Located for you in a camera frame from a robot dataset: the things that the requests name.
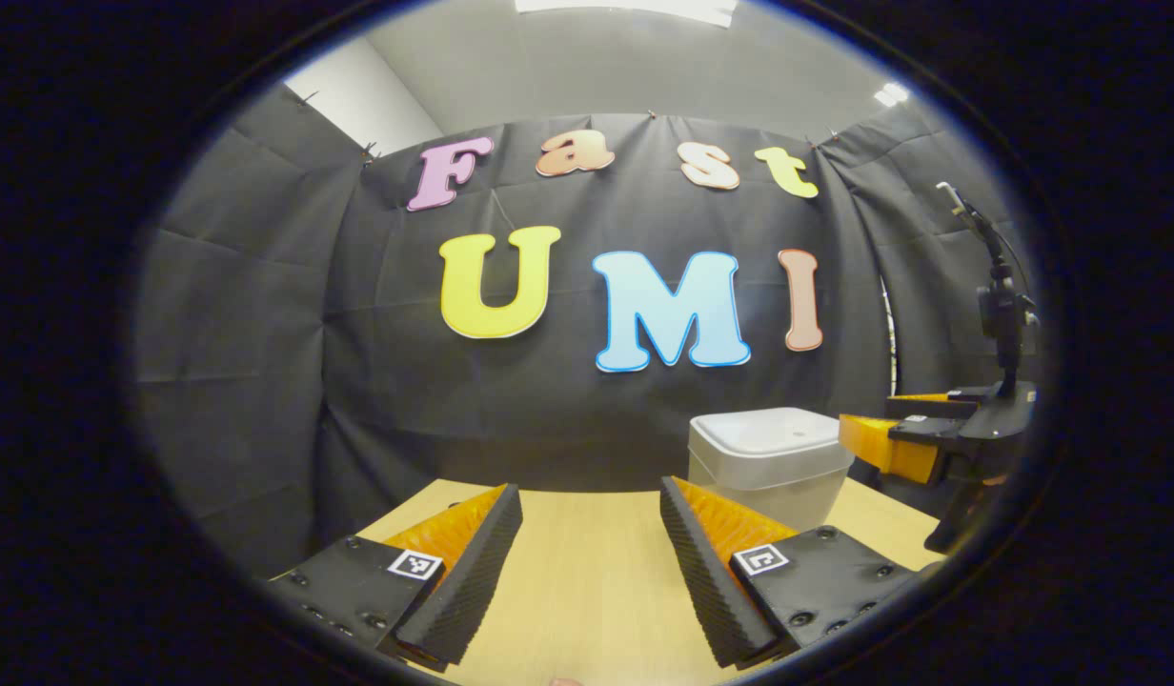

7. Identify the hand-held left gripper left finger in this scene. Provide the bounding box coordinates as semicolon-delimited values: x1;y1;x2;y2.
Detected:
268;483;524;674

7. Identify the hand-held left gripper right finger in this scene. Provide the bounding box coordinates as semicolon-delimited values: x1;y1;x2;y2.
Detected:
659;475;921;670

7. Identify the grey desktop garbage bin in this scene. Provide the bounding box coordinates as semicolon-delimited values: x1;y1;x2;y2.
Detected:
687;407;855;533

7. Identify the wooden desktop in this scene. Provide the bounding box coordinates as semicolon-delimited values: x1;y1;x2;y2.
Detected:
358;478;942;686

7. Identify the black backdrop cloth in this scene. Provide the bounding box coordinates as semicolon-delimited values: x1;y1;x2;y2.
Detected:
134;81;1036;577

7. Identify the large ceiling light panel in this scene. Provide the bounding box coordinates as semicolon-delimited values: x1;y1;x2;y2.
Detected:
514;0;740;28

